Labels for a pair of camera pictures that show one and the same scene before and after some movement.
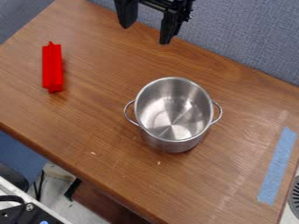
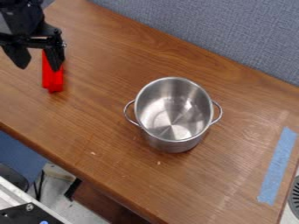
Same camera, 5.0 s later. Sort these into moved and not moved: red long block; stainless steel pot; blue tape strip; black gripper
Moved: black gripper
Not moved: stainless steel pot; blue tape strip; red long block
